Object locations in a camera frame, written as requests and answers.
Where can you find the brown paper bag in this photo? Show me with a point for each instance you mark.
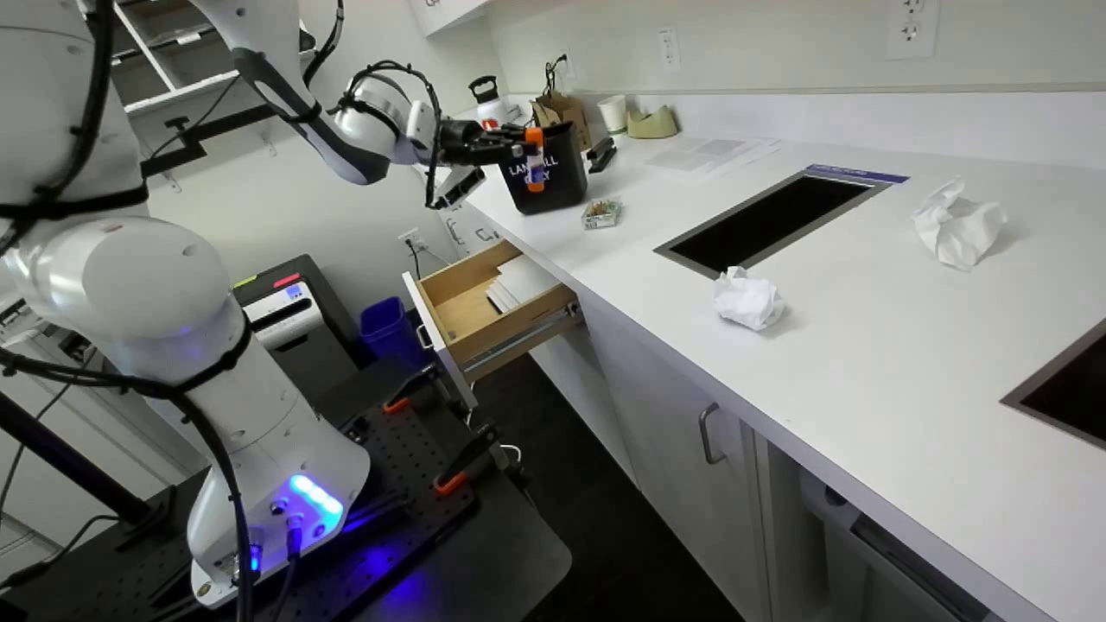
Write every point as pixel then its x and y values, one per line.
pixel 553 104

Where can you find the orange handled clamp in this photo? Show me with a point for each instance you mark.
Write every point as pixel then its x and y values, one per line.
pixel 408 392
pixel 461 470

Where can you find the orange handled clamp lower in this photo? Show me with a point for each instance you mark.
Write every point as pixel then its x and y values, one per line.
pixel 461 470

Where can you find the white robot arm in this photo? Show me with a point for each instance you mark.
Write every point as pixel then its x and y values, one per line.
pixel 89 253

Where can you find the crumpled white paper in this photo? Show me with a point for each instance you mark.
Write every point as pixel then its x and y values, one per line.
pixel 955 230
pixel 747 302

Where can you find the white bottle black cap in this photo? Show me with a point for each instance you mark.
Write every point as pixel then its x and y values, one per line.
pixel 492 110

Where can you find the orange capped glue stick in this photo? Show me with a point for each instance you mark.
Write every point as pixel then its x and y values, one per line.
pixel 533 143

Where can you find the orange handled clamp upper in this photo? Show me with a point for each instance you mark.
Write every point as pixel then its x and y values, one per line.
pixel 408 392

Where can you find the black landfill only bin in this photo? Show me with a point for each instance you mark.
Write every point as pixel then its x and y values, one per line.
pixel 564 177

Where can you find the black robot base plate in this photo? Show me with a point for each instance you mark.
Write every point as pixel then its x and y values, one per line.
pixel 481 553

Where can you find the white cup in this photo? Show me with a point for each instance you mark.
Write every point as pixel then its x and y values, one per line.
pixel 614 116

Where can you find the blue small bin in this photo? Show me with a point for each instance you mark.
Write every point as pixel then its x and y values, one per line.
pixel 386 333

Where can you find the crumpled white paper far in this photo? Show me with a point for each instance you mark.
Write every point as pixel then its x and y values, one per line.
pixel 955 230

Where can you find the silver cabinet handle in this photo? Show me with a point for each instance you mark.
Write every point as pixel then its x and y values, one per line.
pixel 710 448

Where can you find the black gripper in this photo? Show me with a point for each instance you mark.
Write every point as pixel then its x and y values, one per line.
pixel 466 143

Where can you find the tape dispenser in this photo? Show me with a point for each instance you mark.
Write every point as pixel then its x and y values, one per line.
pixel 650 124

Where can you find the crumpled white paper near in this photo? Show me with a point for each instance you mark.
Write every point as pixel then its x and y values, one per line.
pixel 747 302

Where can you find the wall power outlet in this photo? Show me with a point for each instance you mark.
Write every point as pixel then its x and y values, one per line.
pixel 909 30

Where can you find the white wooden drawer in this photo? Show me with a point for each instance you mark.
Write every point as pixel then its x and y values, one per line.
pixel 484 312

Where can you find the white mail sorter shelf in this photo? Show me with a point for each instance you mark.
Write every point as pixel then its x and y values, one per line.
pixel 167 56

